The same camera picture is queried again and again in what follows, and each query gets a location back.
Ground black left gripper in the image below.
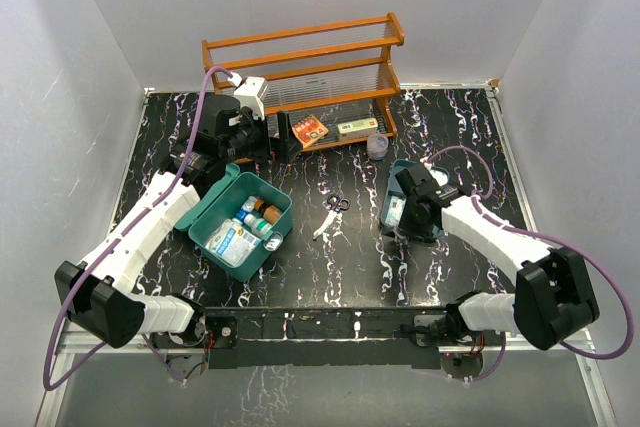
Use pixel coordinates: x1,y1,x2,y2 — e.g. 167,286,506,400
221,107,302,164

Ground white blue card packet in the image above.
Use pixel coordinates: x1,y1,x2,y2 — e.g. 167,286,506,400
385,196,406,226

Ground blue divided tray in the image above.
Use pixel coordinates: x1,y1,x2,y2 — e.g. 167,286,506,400
379,159,449,243

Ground brown orange-capped syrup bottle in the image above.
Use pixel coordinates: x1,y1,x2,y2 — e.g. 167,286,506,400
254,199,282,224

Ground blue white small tube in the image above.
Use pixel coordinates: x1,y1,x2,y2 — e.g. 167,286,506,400
235,196,258,222

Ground green medicine kit box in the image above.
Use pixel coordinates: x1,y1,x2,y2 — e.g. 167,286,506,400
175,164,293,282

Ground white green medicine bottle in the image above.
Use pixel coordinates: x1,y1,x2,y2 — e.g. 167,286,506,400
243,213,273,239

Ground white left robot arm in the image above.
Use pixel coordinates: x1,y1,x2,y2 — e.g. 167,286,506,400
54,94,302,348

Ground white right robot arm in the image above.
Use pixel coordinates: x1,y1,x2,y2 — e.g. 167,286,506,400
395,164,600,350

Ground orange patterned medicine box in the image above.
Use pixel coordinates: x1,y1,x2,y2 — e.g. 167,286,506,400
292,115,329,149

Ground cream long medicine box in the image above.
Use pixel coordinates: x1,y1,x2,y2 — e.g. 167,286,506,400
337,117,378,141

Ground orange wooden shelf rack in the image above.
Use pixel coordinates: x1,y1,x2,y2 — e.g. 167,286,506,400
201,12,405,150

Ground clear round plastic jar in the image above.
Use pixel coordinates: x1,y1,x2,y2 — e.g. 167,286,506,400
366,133,389,161

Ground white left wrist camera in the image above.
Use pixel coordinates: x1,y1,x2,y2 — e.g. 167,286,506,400
229,72,268,121

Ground black handled scissors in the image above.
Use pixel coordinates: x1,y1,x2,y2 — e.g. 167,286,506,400
312,194,350,241

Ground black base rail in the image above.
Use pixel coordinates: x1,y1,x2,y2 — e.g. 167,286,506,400
134,304,506,373

